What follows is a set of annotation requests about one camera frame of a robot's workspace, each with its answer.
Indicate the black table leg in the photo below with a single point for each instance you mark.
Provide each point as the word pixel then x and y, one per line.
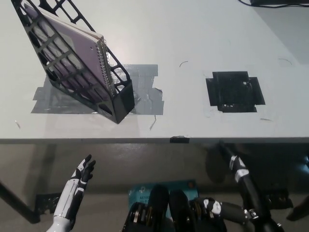
pixel 19 205

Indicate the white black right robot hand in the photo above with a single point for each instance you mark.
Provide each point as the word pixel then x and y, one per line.
pixel 236 163

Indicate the black white jointed robot part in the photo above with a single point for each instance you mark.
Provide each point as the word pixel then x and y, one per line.
pixel 231 210

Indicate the black robot body blocks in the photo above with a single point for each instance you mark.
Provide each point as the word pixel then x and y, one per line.
pixel 159 205

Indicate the black plastic file shelf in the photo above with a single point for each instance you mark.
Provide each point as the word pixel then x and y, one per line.
pixel 123 101

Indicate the grey tape patch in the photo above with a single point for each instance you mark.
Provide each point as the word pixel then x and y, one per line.
pixel 144 96

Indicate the teal cardboard box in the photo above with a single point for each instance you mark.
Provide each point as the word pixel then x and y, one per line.
pixel 140 193

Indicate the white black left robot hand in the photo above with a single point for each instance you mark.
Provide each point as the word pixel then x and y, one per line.
pixel 72 191

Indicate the purple spiral notebook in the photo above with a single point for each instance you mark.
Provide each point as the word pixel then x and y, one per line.
pixel 79 48

